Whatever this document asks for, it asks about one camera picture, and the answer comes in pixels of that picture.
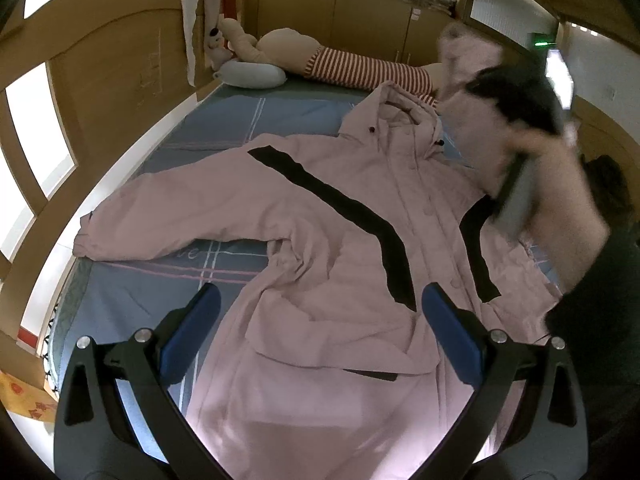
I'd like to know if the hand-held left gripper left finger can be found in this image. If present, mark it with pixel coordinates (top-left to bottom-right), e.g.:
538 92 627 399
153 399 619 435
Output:
52 282 223 480

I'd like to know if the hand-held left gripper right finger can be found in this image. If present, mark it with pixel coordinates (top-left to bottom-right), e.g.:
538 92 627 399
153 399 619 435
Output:
421 282 591 480

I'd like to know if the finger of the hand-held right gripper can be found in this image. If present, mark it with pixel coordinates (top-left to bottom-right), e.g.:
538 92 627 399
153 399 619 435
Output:
492 152 538 236

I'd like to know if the pink jacket with black stripes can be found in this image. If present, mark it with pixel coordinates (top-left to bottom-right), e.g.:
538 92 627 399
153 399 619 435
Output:
74 22 613 480

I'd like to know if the frosted glass window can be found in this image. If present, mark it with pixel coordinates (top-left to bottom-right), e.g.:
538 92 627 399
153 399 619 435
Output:
472 0 558 36

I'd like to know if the long plush toy striped shirt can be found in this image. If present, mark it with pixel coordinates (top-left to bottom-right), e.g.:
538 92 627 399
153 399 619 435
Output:
220 17 451 106

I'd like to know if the orange cardboard box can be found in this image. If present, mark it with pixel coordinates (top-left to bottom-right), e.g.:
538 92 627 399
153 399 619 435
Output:
0 370 61 418

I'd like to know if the blue plaid bedsheet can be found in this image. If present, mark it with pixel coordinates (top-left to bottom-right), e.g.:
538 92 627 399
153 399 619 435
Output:
45 82 566 466

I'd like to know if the grey neck pillow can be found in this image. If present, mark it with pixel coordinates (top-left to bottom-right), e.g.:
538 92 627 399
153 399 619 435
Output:
214 59 288 92

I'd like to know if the wooden bed end panel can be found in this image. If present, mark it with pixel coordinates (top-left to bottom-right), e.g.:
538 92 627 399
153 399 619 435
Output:
0 0 251 411

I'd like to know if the small white plush toy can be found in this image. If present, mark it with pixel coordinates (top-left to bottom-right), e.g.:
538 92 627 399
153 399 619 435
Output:
207 27 236 71

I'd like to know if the white hanging cloth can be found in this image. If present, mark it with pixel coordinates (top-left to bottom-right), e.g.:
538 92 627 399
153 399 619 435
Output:
175 0 221 88

